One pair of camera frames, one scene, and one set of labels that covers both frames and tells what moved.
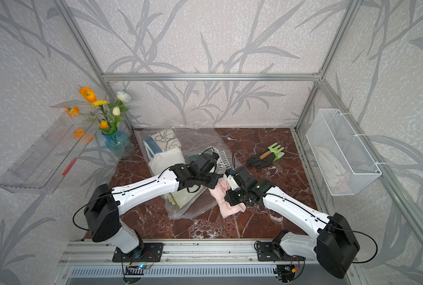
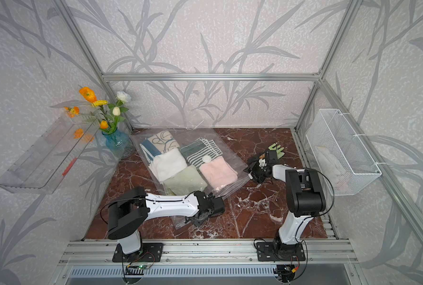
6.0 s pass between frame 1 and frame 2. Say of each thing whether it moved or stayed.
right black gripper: moved
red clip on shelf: stayed
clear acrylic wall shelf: stayed
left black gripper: moved
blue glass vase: stayed
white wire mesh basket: stayed
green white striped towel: moved
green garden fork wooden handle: stayed
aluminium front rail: stayed
